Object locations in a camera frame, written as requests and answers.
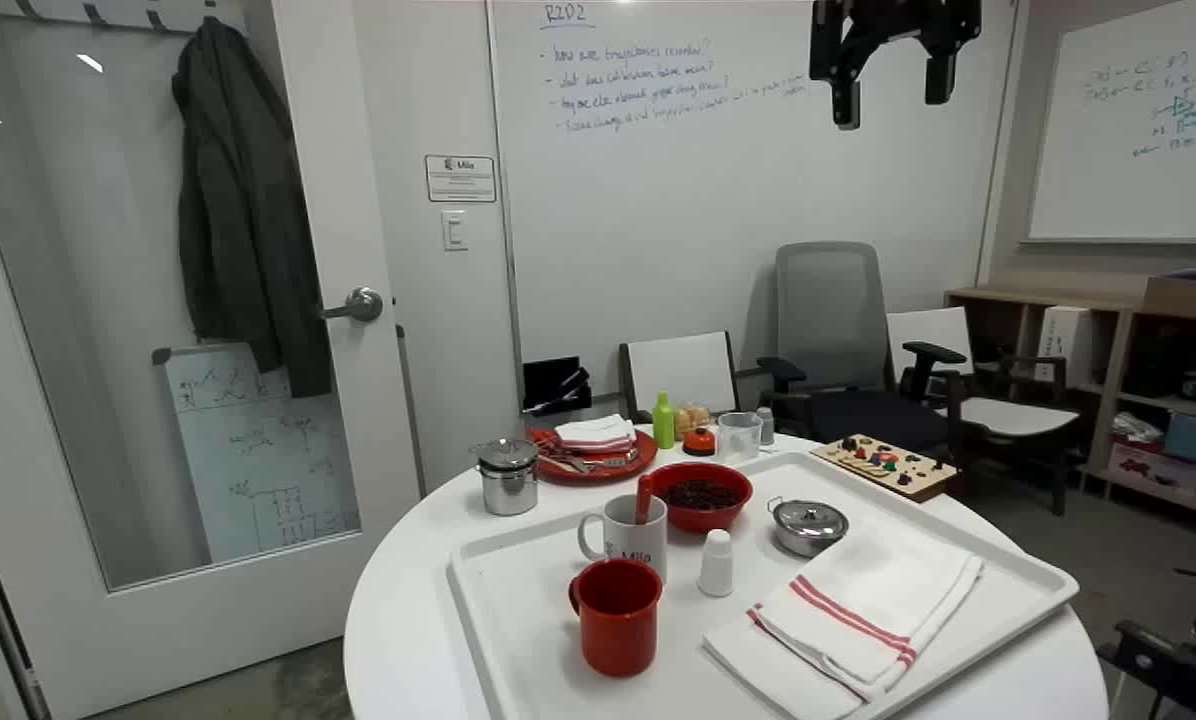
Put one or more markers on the wall coat rack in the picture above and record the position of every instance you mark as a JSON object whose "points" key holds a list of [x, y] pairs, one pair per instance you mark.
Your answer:
{"points": [[103, 11]]}

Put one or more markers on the red mug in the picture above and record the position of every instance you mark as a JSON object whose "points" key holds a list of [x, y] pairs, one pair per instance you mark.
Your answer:
{"points": [[617, 621]]}

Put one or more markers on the red tomato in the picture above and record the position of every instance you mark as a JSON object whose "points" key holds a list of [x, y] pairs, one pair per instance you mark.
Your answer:
{"points": [[701, 440]]}

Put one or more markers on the white seat side chair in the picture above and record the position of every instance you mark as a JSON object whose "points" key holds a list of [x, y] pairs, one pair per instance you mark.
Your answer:
{"points": [[1018, 417]]}

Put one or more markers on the grey office chair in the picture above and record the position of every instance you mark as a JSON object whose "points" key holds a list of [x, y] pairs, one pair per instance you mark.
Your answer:
{"points": [[831, 315]]}

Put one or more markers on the dark grey jacket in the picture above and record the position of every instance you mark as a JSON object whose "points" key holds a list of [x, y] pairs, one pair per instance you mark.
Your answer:
{"points": [[241, 215]]}

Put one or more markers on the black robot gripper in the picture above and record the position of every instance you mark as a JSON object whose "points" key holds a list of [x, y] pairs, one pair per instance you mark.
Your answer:
{"points": [[888, 18]]}

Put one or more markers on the small metal bowl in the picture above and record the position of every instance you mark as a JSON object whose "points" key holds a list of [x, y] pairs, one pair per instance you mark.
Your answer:
{"points": [[805, 527]]}

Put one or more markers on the clear glass cup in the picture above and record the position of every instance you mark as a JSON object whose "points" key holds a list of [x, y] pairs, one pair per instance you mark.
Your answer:
{"points": [[628, 537]]}

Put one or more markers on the clear plastic cup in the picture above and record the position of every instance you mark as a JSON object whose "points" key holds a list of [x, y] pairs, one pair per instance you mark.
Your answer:
{"points": [[741, 432]]}

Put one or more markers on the wooden shelf unit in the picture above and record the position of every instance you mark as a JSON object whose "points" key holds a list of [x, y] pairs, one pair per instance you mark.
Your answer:
{"points": [[1116, 315]]}

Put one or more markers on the small leaning whiteboard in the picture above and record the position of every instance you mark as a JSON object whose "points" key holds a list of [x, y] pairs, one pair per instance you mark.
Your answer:
{"points": [[259, 462]]}

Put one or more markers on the large wall whiteboard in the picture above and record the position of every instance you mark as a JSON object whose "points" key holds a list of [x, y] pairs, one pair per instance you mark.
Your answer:
{"points": [[701, 215]]}

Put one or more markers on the white glass door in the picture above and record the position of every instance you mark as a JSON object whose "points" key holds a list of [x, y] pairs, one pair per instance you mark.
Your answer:
{"points": [[357, 427]]}

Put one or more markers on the white chair with dark frame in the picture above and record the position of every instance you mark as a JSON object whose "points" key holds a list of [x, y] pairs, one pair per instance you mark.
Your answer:
{"points": [[680, 369]]}

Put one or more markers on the framed whiteboard with green writing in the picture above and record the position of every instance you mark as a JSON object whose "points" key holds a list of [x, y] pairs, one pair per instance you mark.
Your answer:
{"points": [[1128, 123]]}

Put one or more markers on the green plastic bottle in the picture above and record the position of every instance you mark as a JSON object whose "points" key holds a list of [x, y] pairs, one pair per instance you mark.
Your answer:
{"points": [[666, 423]]}

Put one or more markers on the wooden button board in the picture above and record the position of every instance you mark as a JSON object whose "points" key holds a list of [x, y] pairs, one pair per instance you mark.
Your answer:
{"points": [[886, 464]]}

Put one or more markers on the metal pot with lid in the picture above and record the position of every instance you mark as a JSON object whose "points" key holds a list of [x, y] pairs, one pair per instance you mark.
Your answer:
{"points": [[505, 482]]}

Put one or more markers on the white salt shaker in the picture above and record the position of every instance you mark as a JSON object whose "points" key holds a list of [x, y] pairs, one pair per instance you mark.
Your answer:
{"points": [[719, 567]]}

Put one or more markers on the white light switch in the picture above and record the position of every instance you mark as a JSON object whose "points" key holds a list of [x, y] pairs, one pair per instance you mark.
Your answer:
{"points": [[453, 228]]}

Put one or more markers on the white red-striped tea towel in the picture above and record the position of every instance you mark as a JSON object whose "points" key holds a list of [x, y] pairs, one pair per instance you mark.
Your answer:
{"points": [[863, 607]]}

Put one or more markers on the red spoon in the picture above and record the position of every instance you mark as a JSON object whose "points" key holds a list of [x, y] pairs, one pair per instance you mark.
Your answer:
{"points": [[641, 497]]}

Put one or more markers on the black box on floor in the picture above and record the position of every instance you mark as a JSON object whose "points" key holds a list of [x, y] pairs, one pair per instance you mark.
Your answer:
{"points": [[557, 386]]}

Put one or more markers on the red bowl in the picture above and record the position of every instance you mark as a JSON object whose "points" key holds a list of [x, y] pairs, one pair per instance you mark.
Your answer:
{"points": [[697, 506]]}

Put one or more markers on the white folded napkin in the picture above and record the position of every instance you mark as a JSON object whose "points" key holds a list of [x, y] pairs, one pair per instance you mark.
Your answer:
{"points": [[597, 432]]}

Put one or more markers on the small grey cup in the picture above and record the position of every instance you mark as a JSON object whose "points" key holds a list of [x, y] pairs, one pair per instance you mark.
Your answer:
{"points": [[764, 427]]}

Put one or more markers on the white wall sign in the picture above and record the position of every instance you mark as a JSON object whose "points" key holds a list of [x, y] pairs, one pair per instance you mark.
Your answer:
{"points": [[461, 179]]}

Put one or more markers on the red plate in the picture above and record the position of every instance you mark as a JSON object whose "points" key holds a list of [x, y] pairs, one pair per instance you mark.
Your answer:
{"points": [[609, 464]]}

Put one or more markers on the black chair base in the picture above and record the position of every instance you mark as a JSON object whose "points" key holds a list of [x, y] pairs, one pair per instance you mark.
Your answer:
{"points": [[1178, 664]]}

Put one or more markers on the white plastic tray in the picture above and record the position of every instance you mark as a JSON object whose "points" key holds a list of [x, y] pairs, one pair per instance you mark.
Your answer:
{"points": [[530, 613]]}

